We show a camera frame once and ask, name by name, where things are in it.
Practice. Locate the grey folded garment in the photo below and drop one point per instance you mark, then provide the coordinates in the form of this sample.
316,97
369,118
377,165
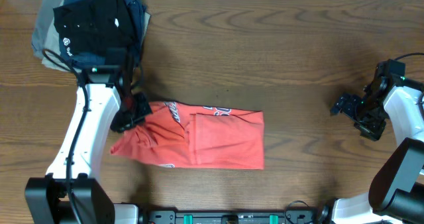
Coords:
43,21

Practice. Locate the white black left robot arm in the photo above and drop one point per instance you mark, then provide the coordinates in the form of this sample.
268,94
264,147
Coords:
70,191

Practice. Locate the orange red t-shirt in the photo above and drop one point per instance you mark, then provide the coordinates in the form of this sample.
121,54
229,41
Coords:
176,135

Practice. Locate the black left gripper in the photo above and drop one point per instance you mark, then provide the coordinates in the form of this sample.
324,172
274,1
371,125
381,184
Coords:
133,111

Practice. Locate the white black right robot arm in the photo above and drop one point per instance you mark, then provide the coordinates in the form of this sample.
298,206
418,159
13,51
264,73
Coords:
395,195

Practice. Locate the navy folded shirt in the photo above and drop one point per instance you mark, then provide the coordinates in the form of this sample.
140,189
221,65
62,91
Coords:
137,13

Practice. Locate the black folded polo shirt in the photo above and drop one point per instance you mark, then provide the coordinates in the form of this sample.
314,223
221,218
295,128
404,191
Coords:
94,26

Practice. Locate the khaki folded garment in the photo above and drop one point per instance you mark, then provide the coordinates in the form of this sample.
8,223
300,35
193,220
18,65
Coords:
52,43

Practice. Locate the black mounting rail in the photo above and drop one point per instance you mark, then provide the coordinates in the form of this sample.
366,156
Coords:
294,215

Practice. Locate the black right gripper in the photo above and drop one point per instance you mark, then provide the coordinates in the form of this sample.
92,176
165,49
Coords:
350,106

